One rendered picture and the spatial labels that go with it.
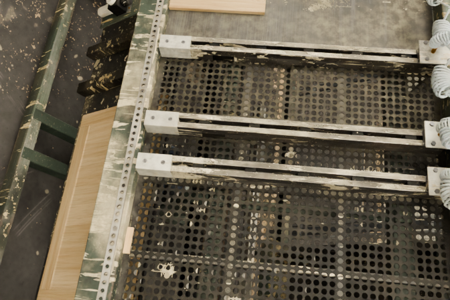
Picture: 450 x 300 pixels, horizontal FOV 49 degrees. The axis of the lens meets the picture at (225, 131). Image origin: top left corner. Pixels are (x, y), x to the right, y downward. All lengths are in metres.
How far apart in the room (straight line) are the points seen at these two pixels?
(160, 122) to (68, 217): 0.72
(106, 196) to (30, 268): 0.91
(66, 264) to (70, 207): 0.26
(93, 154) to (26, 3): 0.94
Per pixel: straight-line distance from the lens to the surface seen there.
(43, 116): 2.50
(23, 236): 2.59
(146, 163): 1.78
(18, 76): 2.70
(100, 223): 1.77
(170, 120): 1.83
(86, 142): 2.43
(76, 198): 2.33
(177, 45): 2.00
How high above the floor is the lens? 2.18
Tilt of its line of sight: 34 degrees down
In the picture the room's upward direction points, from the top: 79 degrees clockwise
